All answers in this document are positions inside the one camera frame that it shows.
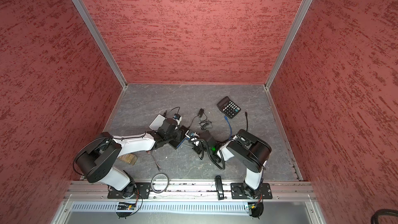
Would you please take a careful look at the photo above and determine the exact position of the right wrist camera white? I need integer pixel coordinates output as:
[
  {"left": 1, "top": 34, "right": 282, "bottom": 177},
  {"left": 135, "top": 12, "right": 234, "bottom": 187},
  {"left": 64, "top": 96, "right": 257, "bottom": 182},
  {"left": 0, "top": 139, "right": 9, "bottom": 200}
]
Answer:
[{"left": 185, "top": 131, "right": 199, "bottom": 142}]

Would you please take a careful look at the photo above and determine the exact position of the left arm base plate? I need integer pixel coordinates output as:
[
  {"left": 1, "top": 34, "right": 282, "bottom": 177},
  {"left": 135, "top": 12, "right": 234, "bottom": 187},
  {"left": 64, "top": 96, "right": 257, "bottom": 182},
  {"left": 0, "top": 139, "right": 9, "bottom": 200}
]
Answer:
[{"left": 107, "top": 183, "right": 151, "bottom": 200}]

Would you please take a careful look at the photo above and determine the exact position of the black rectangular box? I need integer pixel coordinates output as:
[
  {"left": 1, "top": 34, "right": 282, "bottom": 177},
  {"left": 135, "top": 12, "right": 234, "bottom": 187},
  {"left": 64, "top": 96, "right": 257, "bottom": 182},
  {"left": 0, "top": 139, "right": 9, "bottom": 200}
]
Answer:
[{"left": 169, "top": 125, "right": 189, "bottom": 149}]

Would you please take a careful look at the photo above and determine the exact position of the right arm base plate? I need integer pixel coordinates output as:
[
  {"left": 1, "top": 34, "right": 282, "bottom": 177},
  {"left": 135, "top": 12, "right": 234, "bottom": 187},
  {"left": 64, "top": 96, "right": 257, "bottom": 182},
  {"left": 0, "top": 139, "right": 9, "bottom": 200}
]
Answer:
[{"left": 230, "top": 183, "right": 273, "bottom": 200}]

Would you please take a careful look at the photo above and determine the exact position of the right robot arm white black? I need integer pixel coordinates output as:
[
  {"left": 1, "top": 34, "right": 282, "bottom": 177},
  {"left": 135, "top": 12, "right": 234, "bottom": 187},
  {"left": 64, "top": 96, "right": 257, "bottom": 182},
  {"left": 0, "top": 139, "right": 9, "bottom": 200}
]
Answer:
[{"left": 188, "top": 129, "right": 272, "bottom": 199}]

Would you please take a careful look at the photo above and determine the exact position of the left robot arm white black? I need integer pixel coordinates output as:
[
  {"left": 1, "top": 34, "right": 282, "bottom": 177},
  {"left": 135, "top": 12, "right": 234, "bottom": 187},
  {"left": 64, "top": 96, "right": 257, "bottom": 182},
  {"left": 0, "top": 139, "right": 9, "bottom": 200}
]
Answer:
[{"left": 73, "top": 115, "right": 189, "bottom": 199}]

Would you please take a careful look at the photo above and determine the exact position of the black clip handle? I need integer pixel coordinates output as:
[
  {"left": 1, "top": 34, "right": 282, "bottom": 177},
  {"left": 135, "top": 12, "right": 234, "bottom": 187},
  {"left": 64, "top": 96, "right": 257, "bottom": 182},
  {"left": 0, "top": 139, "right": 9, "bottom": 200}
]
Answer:
[{"left": 215, "top": 175, "right": 224, "bottom": 200}]

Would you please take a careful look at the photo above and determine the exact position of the black cable ring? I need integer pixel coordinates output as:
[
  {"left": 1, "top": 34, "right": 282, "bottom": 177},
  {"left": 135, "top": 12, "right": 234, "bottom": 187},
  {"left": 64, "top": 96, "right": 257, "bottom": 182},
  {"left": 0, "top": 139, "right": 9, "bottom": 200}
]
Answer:
[{"left": 150, "top": 173, "right": 170, "bottom": 194}]

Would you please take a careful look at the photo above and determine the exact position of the black hose bottom right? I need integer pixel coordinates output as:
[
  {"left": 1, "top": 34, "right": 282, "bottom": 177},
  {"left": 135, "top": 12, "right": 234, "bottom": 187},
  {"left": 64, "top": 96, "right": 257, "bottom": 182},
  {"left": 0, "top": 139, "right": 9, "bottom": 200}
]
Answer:
[{"left": 370, "top": 209, "right": 398, "bottom": 224}]

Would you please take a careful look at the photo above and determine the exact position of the black calculator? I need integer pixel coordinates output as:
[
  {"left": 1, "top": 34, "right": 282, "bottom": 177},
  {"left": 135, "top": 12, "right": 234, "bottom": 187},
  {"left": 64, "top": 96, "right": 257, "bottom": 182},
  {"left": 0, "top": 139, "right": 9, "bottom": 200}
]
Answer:
[{"left": 217, "top": 96, "right": 241, "bottom": 119}]

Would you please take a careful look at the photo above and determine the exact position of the metal spoon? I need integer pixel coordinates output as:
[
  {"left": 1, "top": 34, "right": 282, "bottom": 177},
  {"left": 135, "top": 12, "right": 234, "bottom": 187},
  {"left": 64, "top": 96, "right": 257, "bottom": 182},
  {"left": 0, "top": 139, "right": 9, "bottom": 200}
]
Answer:
[{"left": 147, "top": 150, "right": 162, "bottom": 172}]

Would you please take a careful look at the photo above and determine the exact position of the blue ethernet cable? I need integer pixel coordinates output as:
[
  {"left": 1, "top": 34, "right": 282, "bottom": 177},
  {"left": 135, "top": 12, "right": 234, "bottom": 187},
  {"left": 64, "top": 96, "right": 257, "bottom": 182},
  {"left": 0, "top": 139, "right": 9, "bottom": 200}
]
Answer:
[{"left": 223, "top": 114, "right": 234, "bottom": 141}]

